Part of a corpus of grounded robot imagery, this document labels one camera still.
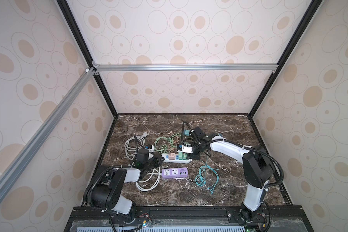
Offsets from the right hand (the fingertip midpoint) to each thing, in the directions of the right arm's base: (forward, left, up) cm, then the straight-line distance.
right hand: (188, 152), depth 91 cm
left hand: (-2, +13, -1) cm, 14 cm away
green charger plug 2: (-4, +2, +3) cm, 6 cm away
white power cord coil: (+9, +39, -5) cm, 41 cm away
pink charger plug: (-3, +10, +1) cm, 11 cm away
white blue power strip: (-2, +15, -3) cm, 15 cm away
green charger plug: (-3, +5, +2) cm, 6 cm away
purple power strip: (-12, +9, -2) cm, 15 cm away
